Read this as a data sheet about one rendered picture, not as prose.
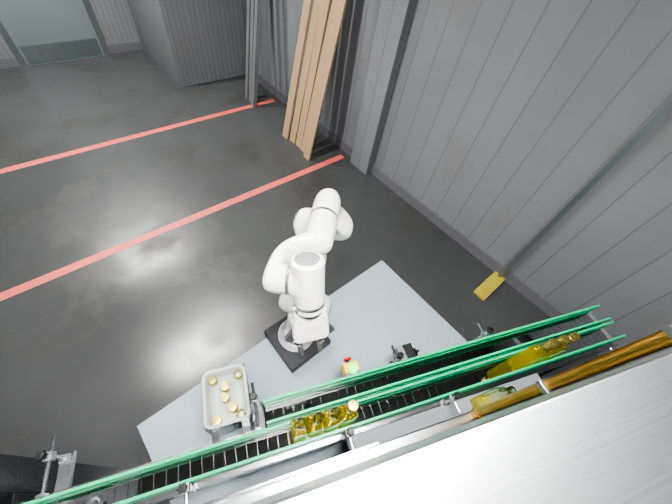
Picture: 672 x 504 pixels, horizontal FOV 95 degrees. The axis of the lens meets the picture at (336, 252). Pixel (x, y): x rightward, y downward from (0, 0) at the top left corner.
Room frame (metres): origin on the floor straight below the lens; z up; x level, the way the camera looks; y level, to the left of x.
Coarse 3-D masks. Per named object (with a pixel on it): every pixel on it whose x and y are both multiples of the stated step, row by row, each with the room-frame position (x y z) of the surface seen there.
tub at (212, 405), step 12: (216, 372) 0.33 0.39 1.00; (228, 372) 0.35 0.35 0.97; (240, 372) 0.37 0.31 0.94; (204, 384) 0.28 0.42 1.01; (240, 384) 0.32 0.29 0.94; (204, 396) 0.23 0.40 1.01; (216, 396) 0.25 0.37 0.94; (240, 396) 0.27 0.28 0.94; (204, 408) 0.19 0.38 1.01; (216, 408) 0.21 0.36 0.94; (204, 420) 0.15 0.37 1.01; (228, 420) 0.18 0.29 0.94; (240, 420) 0.18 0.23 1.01
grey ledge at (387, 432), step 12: (504, 384) 0.52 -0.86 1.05; (516, 384) 0.53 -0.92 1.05; (528, 384) 0.54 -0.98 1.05; (468, 396) 0.43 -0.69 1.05; (444, 408) 0.36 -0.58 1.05; (468, 408) 0.38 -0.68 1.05; (408, 420) 0.29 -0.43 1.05; (420, 420) 0.30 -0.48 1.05; (432, 420) 0.31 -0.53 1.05; (444, 420) 0.32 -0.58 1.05; (372, 432) 0.22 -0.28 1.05; (384, 432) 0.23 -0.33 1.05; (396, 432) 0.24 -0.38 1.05; (408, 432) 0.25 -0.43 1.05; (348, 444) 0.17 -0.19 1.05; (360, 444) 0.17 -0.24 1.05
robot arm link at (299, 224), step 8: (304, 208) 0.83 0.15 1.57; (296, 216) 0.79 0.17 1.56; (304, 216) 0.79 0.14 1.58; (296, 224) 0.77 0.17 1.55; (304, 224) 0.77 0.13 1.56; (296, 232) 0.75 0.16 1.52; (304, 232) 0.75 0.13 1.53; (280, 296) 0.64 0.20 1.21; (288, 296) 0.62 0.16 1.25; (280, 304) 0.61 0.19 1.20; (288, 304) 0.60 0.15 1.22; (288, 312) 0.59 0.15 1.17
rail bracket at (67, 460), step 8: (40, 456) -0.04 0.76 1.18; (48, 456) -0.04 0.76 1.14; (56, 456) -0.04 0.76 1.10; (64, 456) -0.04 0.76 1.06; (72, 456) -0.03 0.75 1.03; (48, 464) -0.06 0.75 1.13; (64, 464) -0.06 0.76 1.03; (72, 464) -0.05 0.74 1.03; (48, 472) -0.08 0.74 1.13; (64, 472) -0.08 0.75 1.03; (72, 472) -0.07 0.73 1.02; (56, 480) -0.10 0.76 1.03; (64, 480) -0.10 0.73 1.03; (72, 480) -0.09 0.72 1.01; (56, 488) -0.12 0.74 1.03; (64, 488) -0.12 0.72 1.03; (40, 496) -0.13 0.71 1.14
